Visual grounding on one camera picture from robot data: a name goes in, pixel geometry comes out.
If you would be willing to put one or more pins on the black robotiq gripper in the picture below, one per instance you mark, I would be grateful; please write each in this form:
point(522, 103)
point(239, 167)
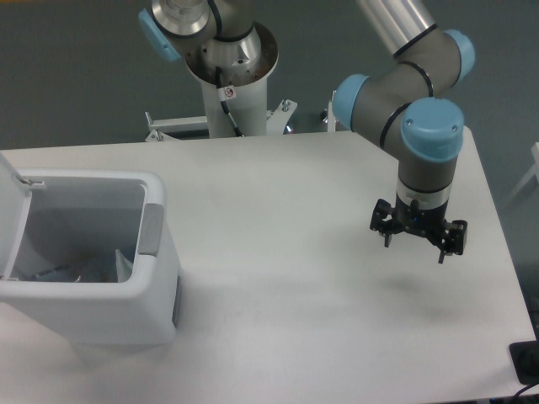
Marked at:
point(449, 237)

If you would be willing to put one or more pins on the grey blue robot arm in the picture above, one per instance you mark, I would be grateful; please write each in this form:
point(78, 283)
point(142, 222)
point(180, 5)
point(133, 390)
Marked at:
point(403, 111)

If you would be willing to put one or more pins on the white paper bag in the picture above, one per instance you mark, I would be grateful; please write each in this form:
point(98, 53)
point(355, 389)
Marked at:
point(123, 267)

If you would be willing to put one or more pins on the black device at table edge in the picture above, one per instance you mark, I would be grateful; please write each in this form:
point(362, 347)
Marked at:
point(524, 356)

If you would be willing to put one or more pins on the clear plastic water bottle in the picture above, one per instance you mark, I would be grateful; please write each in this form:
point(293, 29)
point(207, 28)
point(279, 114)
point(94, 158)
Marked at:
point(100, 269)

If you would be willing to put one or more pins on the white furniture leg at right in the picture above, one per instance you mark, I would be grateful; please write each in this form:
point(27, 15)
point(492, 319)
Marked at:
point(527, 184)

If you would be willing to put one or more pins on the white open trash can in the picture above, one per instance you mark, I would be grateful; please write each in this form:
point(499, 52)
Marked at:
point(88, 254)

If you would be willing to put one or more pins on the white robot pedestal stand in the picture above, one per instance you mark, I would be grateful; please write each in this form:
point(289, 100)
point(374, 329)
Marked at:
point(233, 78)

